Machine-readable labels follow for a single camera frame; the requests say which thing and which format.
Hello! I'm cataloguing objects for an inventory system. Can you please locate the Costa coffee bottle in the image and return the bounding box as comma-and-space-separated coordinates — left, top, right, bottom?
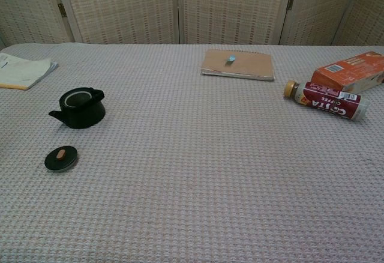
283, 80, 371, 122

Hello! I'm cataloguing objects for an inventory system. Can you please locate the grey waffle tablecloth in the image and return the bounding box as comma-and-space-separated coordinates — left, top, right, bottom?
0, 43, 384, 263

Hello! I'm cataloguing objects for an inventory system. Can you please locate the black teapot lid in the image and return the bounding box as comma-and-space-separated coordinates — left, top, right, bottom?
44, 145, 79, 173

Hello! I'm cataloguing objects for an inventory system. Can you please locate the brown cardboard notebook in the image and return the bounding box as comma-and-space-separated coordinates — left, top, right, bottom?
200, 49, 275, 82

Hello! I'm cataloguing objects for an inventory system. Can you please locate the black teapot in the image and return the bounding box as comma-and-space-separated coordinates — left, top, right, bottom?
48, 86, 106, 130

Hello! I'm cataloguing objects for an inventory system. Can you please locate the white paper booklet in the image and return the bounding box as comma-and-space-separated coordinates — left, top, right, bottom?
0, 52, 59, 91

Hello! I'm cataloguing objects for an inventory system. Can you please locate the woven folding screen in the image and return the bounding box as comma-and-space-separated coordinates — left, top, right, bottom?
0, 0, 384, 49

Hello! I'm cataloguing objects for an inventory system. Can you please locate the orange cardboard box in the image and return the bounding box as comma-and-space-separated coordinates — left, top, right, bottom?
310, 50, 384, 94

